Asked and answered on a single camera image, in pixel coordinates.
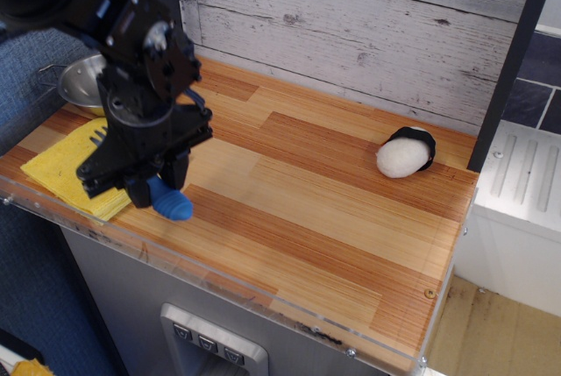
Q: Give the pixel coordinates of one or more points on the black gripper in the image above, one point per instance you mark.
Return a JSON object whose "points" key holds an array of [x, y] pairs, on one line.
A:
{"points": [[168, 139]]}

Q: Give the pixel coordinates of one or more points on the blue handled metal fork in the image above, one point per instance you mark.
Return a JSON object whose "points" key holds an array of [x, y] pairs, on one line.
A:
{"points": [[111, 162]]}

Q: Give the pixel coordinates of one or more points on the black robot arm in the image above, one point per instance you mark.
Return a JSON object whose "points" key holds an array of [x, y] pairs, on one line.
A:
{"points": [[154, 117]]}

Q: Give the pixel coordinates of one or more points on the yellow folded towel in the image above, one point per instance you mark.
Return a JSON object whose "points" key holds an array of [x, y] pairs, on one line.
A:
{"points": [[55, 169]]}

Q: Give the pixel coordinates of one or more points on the clear acrylic table edge guard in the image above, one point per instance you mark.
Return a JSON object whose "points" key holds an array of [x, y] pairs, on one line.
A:
{"points": [[409, 277]]}

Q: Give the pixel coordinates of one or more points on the grey toy fridge cabinet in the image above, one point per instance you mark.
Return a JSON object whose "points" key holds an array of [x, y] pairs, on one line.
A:
{"points": [[178, 305]]}

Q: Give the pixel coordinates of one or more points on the silver dispenser button panel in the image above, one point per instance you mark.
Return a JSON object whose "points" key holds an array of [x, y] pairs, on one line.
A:
{"points": [[200, 347]]}

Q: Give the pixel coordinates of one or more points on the yellow object at bottom corner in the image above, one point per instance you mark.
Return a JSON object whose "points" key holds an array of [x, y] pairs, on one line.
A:
{"points": [[31, 368]]}

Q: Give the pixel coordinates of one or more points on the white and black plush toy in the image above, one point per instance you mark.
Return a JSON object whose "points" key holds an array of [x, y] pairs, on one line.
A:
{"points": [[407, 151]]}

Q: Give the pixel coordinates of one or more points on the white ridged side unit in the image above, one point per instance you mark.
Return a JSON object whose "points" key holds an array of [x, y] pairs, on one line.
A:
{"points": [[511, 241]]}

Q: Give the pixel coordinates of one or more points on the stainless steel bowl with handles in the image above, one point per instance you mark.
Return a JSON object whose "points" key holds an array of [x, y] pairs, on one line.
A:
{"points": [[76, 83]]}

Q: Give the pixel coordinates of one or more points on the dark right vertical post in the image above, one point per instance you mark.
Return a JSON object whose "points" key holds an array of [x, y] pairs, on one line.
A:
{"points": [[524, 31]]}

